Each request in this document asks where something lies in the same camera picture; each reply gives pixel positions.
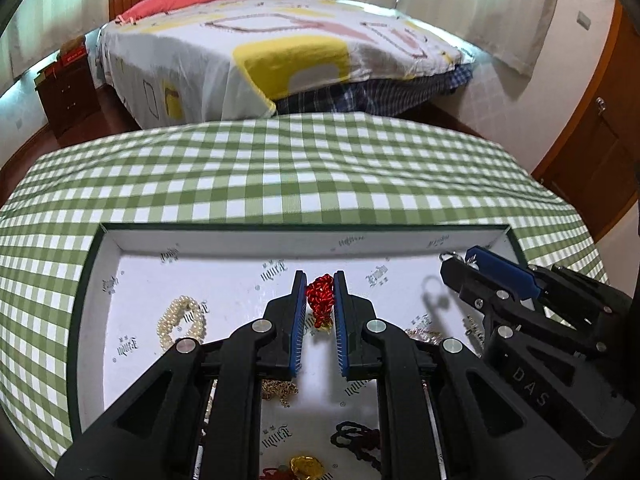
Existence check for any red knotted cord bracelet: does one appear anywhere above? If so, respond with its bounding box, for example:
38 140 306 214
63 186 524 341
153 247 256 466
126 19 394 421
260 454 333 480

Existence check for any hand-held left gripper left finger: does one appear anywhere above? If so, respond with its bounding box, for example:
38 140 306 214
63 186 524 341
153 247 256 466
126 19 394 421
55 270 308 480

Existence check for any dark green jewelry box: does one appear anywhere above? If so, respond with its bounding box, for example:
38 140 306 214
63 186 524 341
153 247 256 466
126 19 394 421
69 222 528 480

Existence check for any cream pearl necklace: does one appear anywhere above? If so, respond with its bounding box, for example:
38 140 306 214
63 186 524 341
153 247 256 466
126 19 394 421
156 296 208 352

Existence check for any red knot gold charm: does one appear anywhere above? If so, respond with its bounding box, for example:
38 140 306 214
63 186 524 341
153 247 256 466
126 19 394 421
305 273 337 335

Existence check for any bed with patterned cover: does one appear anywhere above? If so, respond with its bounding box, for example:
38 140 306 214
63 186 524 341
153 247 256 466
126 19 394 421
97 0 476 131

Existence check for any green checked tablecloth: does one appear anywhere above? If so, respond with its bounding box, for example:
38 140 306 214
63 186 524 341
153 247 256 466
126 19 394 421
0 112 611 476

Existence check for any black knotted cord bracelet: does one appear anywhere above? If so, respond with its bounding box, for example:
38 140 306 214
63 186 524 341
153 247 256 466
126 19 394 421
330 421 383 480

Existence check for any brown wooden door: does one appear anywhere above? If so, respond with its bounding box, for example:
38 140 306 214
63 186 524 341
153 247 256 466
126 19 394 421
532 5 640 256

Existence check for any pearl cluster brooch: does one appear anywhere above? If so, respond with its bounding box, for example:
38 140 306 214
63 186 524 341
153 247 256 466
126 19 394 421
405 326 443 345

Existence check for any dark wooden nightstand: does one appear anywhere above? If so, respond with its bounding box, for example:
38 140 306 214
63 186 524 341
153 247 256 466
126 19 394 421
35 57 101 136

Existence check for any gold chain necklace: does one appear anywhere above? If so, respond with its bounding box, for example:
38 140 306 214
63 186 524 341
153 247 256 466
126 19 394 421
260 379 300 408

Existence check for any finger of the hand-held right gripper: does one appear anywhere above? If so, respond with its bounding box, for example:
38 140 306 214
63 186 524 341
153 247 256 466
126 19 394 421
465 246 543 301
440 259 506 311

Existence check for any blue plaid bedsheet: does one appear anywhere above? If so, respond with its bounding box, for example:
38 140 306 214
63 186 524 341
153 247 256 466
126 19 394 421
275 62 473 116

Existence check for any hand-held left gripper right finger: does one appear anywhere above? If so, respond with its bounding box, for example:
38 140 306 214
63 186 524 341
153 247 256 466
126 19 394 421
332 270 586 480

